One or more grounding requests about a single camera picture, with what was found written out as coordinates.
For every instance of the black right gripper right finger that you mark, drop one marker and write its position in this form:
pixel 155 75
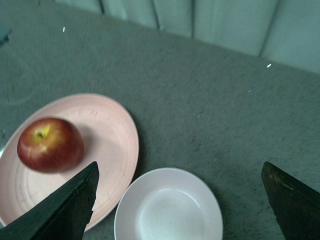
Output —
pixel 295 205

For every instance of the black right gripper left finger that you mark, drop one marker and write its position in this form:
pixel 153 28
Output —
pixel 63 215

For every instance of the red yellow apple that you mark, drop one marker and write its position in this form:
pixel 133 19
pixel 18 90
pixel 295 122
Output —
pixel 50 145

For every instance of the pink round plate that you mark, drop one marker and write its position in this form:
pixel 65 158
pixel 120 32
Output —
pixel 110 138

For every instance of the pale pink bowl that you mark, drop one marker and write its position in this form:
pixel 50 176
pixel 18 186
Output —
pixel 168 204

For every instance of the white pleated curtain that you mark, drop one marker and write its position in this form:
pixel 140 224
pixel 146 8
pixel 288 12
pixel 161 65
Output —
pixel 283 31

